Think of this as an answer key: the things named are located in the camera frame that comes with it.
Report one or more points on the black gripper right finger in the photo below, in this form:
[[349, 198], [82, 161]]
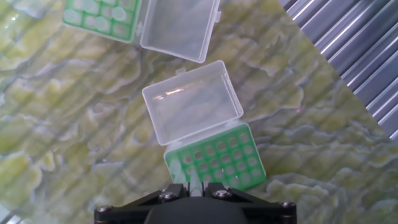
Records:
[[270, 214]]

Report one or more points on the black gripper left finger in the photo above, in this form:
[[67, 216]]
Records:
[[124, 214]]

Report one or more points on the green marble patterned mat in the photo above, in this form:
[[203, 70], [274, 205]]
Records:
[[311, 155]]

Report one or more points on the clear tip box green rack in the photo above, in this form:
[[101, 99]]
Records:
[[192, 102], [177, 28]]

